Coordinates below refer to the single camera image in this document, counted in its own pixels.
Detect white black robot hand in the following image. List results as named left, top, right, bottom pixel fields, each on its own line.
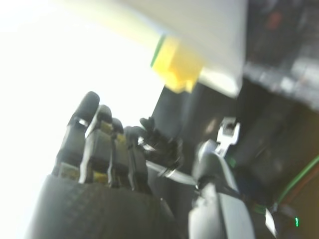
left=32, top=91, right=256, bottom=239

